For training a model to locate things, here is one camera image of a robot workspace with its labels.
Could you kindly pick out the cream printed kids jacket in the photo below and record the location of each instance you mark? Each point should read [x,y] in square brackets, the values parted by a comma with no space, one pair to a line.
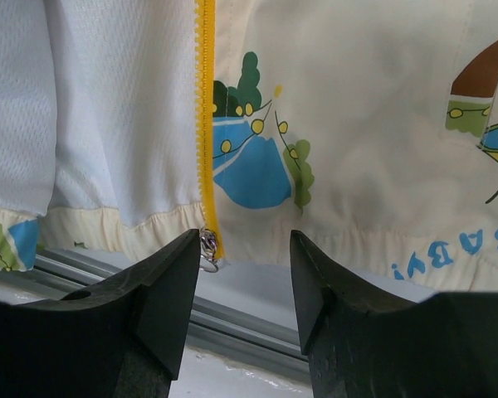
[371,126]

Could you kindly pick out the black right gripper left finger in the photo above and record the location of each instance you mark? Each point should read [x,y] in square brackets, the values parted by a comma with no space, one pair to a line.
[121,337]

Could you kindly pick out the aluminium table edge rail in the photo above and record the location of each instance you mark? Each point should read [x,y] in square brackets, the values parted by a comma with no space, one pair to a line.
[245,312]

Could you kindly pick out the silver zipper slider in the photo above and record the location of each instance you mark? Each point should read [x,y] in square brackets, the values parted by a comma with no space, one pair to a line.
[208,251]

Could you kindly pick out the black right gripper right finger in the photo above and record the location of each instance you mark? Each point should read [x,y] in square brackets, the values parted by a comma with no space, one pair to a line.
[362,341]

